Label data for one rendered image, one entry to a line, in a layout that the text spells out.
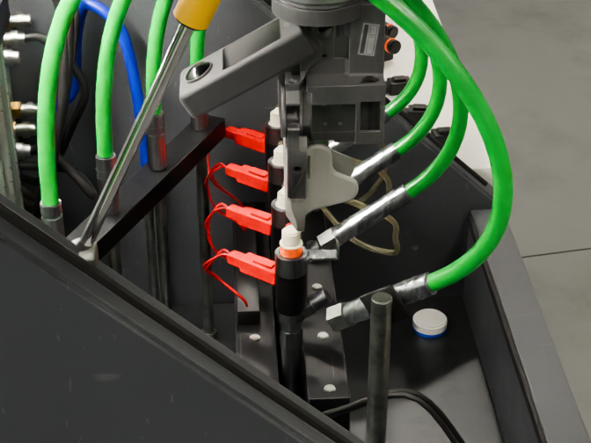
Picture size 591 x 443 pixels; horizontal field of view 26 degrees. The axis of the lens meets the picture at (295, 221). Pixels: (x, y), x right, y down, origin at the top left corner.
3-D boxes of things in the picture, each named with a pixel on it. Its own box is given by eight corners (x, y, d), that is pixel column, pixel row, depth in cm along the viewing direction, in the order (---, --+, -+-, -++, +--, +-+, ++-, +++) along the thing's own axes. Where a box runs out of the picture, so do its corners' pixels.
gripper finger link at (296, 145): (307, 207, 103) (307, 109, 98) (288, 207, 103) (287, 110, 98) (303, 177, 107) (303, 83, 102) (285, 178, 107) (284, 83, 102)
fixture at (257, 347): (347, 520, 121) (351, 395, 113) (241, 525, 120) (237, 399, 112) (320, 309, 149) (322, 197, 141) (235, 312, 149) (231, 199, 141)
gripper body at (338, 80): (383, 153, 101) (389, 10, 95) (275, 156, 101) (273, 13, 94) (373, 109, 108) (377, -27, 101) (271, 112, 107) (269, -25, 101)
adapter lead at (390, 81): (407, 87, 166) (408, 72, 164) (412, 94, 164) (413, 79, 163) (316, 96, 163) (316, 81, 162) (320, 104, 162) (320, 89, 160)
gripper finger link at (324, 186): (358, 246, 107) (361, 148, 102) (288, 249, 106) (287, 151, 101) (354, 227, 109) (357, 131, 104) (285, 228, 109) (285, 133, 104)
